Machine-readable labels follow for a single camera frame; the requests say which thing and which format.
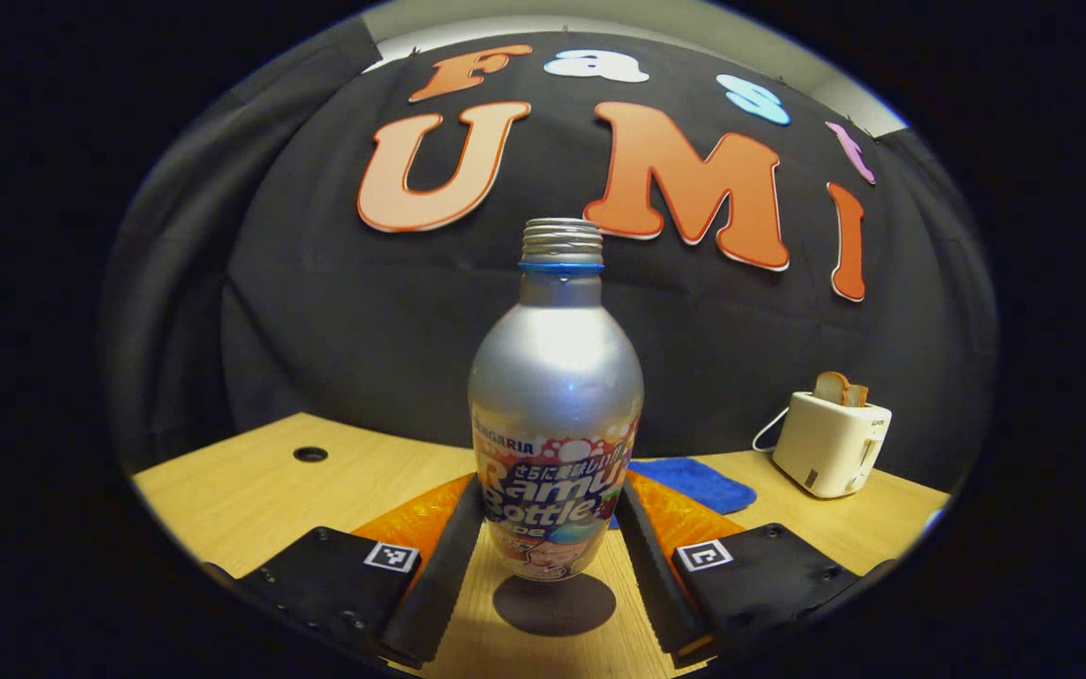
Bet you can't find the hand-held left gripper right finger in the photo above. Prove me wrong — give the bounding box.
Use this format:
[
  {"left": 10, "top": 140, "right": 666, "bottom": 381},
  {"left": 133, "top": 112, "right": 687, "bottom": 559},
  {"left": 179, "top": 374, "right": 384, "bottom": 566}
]
[{"left": 614, "top": 470, "right": 897, "bottom": 666}]

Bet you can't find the white toaster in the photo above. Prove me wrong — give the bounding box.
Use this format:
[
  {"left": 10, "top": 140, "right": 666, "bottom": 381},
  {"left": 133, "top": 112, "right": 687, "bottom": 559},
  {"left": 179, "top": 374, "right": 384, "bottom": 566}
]
[{"left": 772, "top": 391, "right": 893, "bottom": 499}]

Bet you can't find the black backdrop cloth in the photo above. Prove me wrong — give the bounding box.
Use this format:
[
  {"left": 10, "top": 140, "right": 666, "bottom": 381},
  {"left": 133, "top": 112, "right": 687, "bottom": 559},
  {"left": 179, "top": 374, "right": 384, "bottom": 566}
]
[{"left": 98, "top": 14, "right": 1001, "bottom": 491}]

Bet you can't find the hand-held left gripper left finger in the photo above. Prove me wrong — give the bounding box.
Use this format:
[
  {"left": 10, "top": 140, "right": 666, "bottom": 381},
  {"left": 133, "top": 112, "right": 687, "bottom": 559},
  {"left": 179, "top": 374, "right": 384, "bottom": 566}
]
[{"left": 199, "top": 472, "right": 487, "bottom": 669}]

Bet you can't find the dark round coaster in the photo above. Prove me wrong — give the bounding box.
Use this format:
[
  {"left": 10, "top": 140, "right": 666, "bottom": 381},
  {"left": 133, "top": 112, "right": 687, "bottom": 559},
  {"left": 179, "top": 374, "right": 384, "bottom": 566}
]
[{"left": 493, "top": 572, "right": 617, "bottom": 638}]

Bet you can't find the white toaster cable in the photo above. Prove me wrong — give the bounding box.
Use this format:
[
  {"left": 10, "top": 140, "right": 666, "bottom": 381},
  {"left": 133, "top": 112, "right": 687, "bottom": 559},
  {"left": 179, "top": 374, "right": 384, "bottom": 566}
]
[{"left": 752, "top": 407, "right": 792, "bottom": 454}]

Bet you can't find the blue folded towel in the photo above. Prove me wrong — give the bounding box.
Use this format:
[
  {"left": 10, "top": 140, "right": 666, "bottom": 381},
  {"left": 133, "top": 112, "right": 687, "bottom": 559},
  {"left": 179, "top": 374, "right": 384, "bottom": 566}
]
[{"left": 607, "top": 457, "right": 759, "bottom": 529}]

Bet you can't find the silver water bottle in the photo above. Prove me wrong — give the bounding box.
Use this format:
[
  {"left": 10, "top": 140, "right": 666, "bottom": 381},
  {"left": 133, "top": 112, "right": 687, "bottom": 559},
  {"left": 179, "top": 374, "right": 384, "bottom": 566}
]
[{"left": 468, "top": 218, "right": 645, "bottom": 582}]

